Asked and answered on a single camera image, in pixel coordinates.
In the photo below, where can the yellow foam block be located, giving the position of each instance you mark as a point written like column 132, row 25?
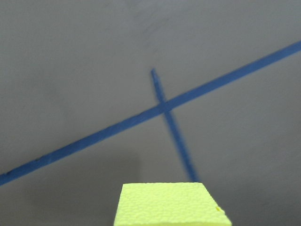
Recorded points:
column 168, row 204

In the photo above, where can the brown paper table cover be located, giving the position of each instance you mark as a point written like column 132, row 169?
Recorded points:
column 70, row 68

